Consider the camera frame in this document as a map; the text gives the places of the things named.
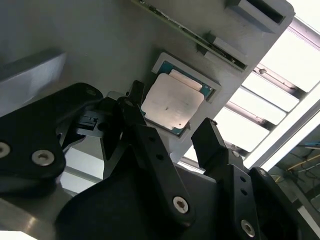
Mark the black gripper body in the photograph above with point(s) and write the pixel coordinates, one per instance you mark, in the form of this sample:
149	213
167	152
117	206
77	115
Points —
112	212

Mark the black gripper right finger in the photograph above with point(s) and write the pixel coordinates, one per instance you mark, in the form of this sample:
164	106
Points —
237	200

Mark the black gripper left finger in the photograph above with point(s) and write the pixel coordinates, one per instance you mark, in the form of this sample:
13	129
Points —
30	140

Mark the silver CPU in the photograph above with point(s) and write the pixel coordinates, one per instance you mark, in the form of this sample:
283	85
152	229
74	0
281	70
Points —
172	102

